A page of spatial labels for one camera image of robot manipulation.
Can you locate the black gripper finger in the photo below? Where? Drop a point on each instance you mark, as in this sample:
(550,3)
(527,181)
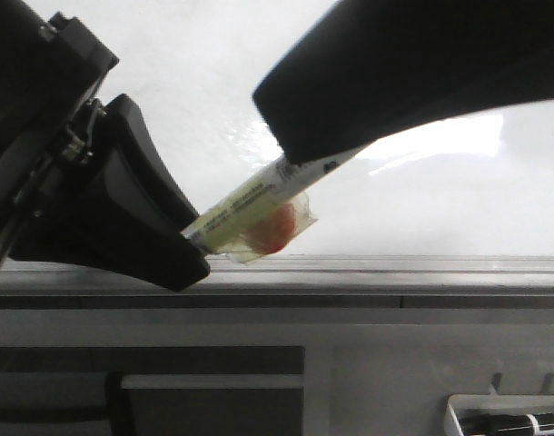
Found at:
(370,69)
(116,207)

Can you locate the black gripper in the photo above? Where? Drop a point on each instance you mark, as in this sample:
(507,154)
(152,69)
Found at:
(48,70)

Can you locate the white taped whiteboard marker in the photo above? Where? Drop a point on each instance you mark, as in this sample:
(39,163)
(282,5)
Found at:
(262,215)

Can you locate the dark framed panel below board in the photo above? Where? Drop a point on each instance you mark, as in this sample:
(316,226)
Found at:
(219,390)

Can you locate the white plastic marker tray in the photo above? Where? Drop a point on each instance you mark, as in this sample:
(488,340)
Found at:
(465,405)

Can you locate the black capped marker in tray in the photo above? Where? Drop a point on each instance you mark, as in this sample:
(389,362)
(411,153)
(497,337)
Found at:
(505,424)

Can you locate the white whiteboard with metal frame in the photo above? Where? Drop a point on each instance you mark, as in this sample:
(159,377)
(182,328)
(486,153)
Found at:
(417,215)

